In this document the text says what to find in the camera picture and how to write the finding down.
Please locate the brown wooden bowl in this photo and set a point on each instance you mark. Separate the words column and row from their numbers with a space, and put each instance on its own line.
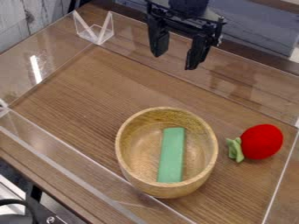
column 138, row 145

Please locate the clear acrylic front wall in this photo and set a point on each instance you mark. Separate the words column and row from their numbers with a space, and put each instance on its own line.
column 86, row 187

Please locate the red plush tomato toy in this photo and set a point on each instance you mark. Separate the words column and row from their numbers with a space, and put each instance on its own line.
column 257, row 143

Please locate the green rectangular block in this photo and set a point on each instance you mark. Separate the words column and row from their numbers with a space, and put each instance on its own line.
column 169, row 171

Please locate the black table frame bracket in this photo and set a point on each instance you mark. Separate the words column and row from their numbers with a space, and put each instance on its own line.
column 22, row 209

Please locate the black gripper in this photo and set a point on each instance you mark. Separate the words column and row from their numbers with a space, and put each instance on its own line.
column 187, row 17

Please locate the clear acrylic corner bracket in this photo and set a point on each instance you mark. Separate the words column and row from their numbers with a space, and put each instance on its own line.
column 97, row 34

